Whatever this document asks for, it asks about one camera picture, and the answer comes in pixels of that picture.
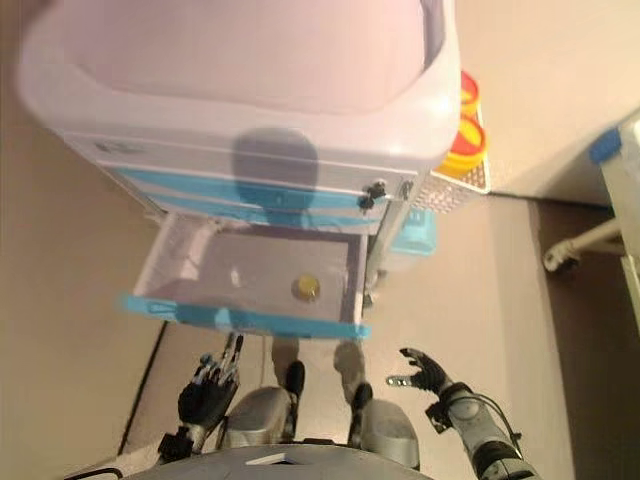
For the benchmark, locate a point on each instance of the robot grey torso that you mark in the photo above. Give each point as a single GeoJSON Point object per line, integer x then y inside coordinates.
{"type": "Point", "coordinates": [250, 465]}

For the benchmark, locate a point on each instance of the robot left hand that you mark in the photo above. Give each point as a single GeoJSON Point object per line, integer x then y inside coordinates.
{"type": "Point", "coordinates": [207, 392]}

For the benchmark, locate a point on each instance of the blue-fronted cart drawer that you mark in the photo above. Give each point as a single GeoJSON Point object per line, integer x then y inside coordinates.
{"type": "Point", "coordinates": [260, 280]}

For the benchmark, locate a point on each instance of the white bed frame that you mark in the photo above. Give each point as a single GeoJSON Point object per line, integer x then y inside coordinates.
{"type": "Point", "coordinates": [622, 200]}

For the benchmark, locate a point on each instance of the white medical cart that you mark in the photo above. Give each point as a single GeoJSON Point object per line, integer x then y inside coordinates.
{"type": "Point", "coordinates": [240, 90]}

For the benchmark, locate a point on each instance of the blue bed corner bumper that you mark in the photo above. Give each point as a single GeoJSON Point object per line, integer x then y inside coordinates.
{"type": "Point", "coordinates": [605, 146]}

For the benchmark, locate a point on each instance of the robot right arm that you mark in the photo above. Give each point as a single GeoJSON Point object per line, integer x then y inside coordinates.
{"type": "Point", "coordinates": [475, 420]}

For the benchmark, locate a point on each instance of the black cart keys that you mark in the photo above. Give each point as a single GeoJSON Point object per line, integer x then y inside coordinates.
{"type": "Point", "coordinates": [372, 195]}

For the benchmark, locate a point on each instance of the white perforated basket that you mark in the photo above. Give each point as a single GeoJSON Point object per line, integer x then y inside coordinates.
{"type": "Point", "coordinates": [452, 192]}

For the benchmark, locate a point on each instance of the yellow-capped medicine bottle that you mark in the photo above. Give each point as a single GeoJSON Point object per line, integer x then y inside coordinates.
{"type": "Point", "coordinates": [306, 287]}

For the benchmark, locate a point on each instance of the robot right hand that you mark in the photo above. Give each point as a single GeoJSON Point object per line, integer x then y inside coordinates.
{"type": "Point", "coordinates": [430, 377]}

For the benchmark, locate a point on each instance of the bed caster wheel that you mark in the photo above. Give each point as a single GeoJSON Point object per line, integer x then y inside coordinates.
{"type": "Point", "coordinates": [560, 257]}

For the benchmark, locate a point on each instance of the blue waste bin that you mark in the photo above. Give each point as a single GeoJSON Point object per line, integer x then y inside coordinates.
{"type": "Point", "coordinates": [415, 235]}

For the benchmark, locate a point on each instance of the robot right leg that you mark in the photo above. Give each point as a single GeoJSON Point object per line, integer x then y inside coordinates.
{"type": "Point", "coordinates": [387, 430]}

